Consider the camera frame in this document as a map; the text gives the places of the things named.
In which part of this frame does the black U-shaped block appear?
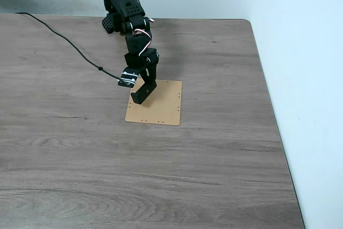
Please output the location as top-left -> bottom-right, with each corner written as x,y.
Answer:
130,81 -> 158,106

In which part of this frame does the tan board with holes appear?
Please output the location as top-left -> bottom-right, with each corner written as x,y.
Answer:
124,77 -> 183,127

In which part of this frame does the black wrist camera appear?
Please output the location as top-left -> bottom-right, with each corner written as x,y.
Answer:
117,65 -> 140,88

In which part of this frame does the red white servo wire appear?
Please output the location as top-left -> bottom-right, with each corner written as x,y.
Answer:
133,18 -> 155,57

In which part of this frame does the black camera cable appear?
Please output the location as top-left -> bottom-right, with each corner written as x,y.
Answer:
14,12 -> 120,80

